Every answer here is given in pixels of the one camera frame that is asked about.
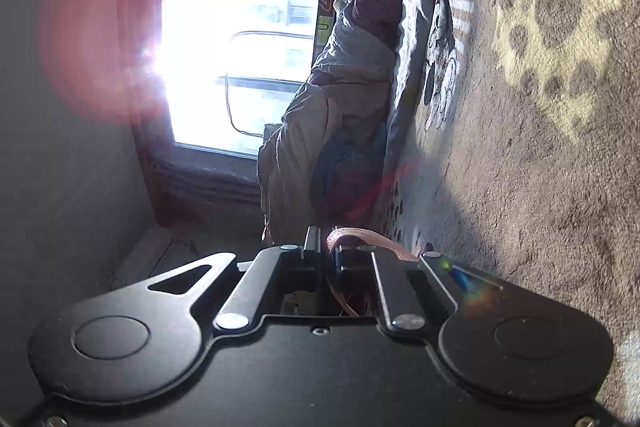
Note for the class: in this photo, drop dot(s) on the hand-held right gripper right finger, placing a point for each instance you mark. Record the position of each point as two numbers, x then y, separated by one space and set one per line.
350 264

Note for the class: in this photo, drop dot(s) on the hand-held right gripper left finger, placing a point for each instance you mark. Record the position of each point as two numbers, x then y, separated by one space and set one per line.
312 257

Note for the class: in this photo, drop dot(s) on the pink shopping bag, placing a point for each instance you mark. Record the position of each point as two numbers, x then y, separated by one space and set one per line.
360 237

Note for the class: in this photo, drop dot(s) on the dark blue clothing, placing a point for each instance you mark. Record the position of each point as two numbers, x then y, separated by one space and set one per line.
350 167

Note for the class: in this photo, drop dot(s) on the beige quilt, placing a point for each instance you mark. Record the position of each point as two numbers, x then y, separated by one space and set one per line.
305 132

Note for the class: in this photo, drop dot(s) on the grey curtain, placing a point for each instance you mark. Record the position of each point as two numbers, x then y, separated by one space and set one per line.
200 187

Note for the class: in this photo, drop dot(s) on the window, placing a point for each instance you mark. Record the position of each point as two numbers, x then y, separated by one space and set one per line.
225 72

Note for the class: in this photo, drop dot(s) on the printed cartoon blanket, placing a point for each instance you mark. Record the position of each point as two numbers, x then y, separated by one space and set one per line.
525 157

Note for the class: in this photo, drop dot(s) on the white patterned sheet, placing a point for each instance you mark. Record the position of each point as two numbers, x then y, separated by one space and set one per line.
417 57

